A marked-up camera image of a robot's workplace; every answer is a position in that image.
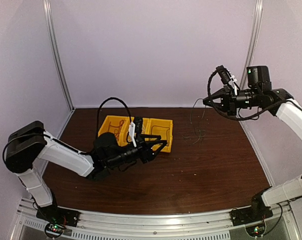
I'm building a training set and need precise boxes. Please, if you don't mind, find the yellow bin right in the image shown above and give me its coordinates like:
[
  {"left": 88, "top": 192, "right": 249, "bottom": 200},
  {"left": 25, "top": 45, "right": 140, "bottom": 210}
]
[{"left": 147, "top": 118, "right": 173, "bottom": 153}]

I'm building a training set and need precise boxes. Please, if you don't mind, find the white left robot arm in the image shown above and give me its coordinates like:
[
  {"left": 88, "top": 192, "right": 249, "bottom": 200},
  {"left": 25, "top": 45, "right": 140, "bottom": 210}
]
[{"left": 2, "top": 121, "right": 167, "bottom": 222}]

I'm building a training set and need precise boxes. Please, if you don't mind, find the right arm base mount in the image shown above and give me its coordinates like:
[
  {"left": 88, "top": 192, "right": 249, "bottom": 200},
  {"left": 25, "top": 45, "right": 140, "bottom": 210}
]
[{"left": 230, "top": 189, "right": 273, "bottom": 226}]

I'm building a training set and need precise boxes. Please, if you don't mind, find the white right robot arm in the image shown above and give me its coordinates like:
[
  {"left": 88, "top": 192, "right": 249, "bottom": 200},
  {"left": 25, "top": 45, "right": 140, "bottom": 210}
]
[{"left": 203, "top": 65, "right": 302, "bottom": 221}]

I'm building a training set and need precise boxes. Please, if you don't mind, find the aluminium front rail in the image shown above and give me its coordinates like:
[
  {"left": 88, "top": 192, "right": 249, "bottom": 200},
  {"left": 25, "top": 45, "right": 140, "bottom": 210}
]
[{"left": 15, "top": 202, "right": 294, "bottom": 240}]

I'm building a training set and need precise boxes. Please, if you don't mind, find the yellow bin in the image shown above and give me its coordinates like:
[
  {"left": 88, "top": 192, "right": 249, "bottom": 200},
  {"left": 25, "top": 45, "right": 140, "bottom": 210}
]
[
  {"left": 147, "top": 118, "right": 173, "bottom": 153},
  {"left": 98, "top": 115, "right": 130, "bottom": 146},
  {"left": 126, "top": 118, "right": 149, "bottom": 144}
]

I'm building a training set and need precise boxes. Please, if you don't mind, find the red wire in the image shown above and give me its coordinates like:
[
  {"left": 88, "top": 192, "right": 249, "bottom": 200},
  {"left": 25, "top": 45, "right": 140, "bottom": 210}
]
[{"left": 107, "top": 119, "right": 126, "bottom": 141}]

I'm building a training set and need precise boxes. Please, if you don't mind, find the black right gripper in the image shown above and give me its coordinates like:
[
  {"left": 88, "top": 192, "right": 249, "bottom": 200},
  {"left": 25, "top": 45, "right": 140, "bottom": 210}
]
[{"left": 203, "top": 84, "right": 261, "bottom": 116}]

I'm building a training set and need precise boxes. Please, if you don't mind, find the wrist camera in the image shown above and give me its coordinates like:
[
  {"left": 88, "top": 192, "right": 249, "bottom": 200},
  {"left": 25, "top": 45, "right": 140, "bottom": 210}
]
[
  {"left": 216, "top": 65, "right": 239, "bottom": 96},
  {"left": 127, "top": 116, "right": 143, "bottom": 147}
]

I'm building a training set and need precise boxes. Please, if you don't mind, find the yellow bin middle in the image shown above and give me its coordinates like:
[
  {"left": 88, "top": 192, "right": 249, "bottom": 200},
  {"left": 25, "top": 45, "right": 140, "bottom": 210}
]
[{"left": 126, "top": 118, "right": 149, "bottom": 144}]

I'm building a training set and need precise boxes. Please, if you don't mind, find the black camera cable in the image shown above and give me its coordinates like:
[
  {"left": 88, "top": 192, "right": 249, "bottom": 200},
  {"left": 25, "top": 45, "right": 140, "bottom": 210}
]
[
  {"left": 207, "top": 68, "right": 276, "bottom": 121},
  {"left": 95, "top": 97, "right": 132, "bottom": 141}
]

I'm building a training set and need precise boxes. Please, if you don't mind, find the black left camera cable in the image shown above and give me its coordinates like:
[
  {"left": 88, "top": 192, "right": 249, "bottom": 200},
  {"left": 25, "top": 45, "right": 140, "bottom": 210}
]
[{"left": 95, "top": 97, "right": 132, "bottom": 141}]

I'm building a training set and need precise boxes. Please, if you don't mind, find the green wire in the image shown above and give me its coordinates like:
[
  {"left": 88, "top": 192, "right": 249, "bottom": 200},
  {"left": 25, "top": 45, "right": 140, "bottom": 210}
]
[
  {"left": 150, "top": 124, "right": 171, "bottom": 141},
  {"left": 185, "top": 97, "right": 207, "bottom": 147}
]

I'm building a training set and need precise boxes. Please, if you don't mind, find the aluminium frame post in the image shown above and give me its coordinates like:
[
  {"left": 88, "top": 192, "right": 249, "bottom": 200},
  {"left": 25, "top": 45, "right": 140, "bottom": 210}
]
[
  {"left": 239, "top": 0, "right": 263, "bottom": 90},
  {"left": 43, "top": 0, "right": 75, "bottom": 112}
]

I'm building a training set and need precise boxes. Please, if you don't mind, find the aluminium frame post right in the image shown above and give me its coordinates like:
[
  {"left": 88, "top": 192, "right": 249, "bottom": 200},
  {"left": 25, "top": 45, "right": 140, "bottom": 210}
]
[{"left": 239, "top": 0, "right": 263, "bottom": 90}]

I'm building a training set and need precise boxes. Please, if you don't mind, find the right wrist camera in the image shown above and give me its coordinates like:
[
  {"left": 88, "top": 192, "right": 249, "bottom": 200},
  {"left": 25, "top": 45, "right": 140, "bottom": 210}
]
[{"left": 216, "top": 65, "right": 239, "bottom": 96}]

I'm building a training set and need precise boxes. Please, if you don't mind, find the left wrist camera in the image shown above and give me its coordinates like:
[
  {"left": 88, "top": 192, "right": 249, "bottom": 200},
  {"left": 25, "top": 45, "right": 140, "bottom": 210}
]
[{"left": 127, "top": 116, "right": 143, "bottom": 147}]

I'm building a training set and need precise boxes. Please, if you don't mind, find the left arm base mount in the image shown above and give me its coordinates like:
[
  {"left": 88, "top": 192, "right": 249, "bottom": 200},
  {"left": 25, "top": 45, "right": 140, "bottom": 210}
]
[{"left": 34, "top": 200, "right": 80, "bottom": 239}]

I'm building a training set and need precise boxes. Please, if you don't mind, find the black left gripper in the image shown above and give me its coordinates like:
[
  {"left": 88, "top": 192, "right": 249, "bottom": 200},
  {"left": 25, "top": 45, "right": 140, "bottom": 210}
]
[{"left": 107, "top": 134, "right": 167, "bottom": 169}]

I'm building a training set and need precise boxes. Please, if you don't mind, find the yellow bin left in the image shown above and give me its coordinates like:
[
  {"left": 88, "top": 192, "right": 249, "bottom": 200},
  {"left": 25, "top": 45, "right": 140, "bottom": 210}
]
[{"left": 98, "top": 115, "right": 130, "bottom": 146}]

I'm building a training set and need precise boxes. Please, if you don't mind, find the aluminium frame post left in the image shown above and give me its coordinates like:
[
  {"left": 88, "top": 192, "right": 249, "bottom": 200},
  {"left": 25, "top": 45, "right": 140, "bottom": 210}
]
[{"left": 43, "top": 0, "right": 75, "bottom": 112}]

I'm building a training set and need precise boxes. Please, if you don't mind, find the black right camera cable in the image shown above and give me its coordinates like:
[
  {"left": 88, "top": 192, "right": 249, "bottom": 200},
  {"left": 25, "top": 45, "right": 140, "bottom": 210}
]
[{"left": 207, "top": 68, "right": 276, "bottom": 121}]

